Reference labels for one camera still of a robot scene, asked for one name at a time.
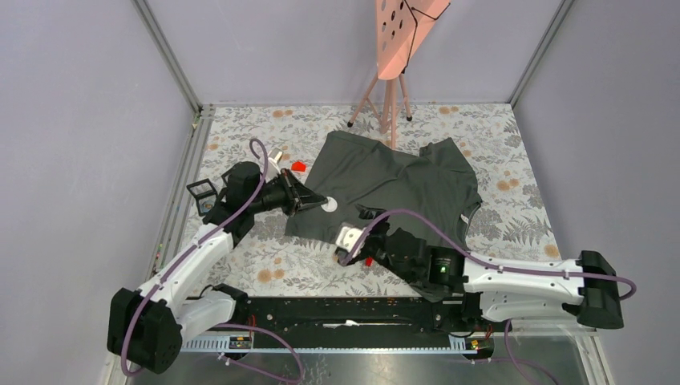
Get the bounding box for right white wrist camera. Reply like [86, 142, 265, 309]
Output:
[334, 223, 364, 253]

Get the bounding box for dark grey t-shirt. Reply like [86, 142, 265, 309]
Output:
[285, 131, 482, 248]

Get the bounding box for purple cable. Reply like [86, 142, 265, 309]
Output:
[120, 138, 306, 383]
[339, 208, 638, 385]

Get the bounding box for red house-shaped toy block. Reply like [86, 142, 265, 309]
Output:
[290, 161, 306, 172]

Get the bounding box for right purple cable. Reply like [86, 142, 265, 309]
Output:
[339, 208, 638, 385]

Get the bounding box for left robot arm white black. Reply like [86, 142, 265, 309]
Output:
[107, 161, 328, 374]

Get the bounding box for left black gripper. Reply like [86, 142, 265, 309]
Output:
[249, 168, 328, 217]

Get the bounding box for pink music stand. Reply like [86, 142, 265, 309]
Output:
[346, 0, 451, 149]

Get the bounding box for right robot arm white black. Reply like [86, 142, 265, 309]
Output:
[335, 206, 635, 330]

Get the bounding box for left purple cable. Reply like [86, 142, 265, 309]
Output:
[120, 138, 306, 383]

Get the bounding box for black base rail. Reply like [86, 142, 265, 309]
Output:
[209, 297, 504, 355]

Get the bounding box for round brooch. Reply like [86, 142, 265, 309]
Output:
[321, 197, 338, 213]

